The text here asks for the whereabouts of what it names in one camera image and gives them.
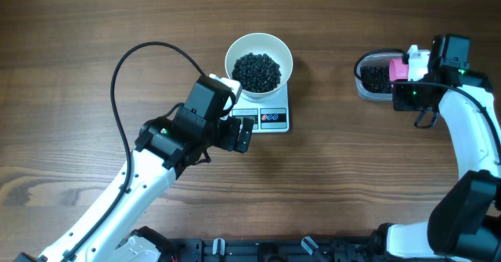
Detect pink scoop blue handle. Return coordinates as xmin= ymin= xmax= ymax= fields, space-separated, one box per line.
xmin=388 ymin=57 xmax=409 ymax=81

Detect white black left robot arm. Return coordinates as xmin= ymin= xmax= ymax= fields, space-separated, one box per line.
xmin=37 ymin=74 xmax=254 ymax=261

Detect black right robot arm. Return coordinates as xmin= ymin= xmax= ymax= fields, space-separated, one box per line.
xmin=354 ymin=34 xmax=500 ymax=261

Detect white digital kitchen scale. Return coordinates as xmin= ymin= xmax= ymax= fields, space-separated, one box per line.
xmin=229 ymin=84 xmax=290 ymax=134

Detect white round bowl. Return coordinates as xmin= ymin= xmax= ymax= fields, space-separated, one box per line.
xmin=225 ymin=33 xmax=294 ymax=94

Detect clear plastic container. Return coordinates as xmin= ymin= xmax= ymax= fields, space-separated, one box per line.
xmin=355 ymin=52 xmax=402 ymax=102

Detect black beans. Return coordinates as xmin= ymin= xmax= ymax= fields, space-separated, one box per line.
xmin=232 ymin=52 xmax=391 ymax=94

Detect black left camera cable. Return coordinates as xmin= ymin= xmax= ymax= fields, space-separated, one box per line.
xmin=58 ymin=41 xmax=207 ymax=262

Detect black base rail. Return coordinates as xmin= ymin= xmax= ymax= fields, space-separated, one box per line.
xmin=164 ymin=236 xmax=443 ymax=262

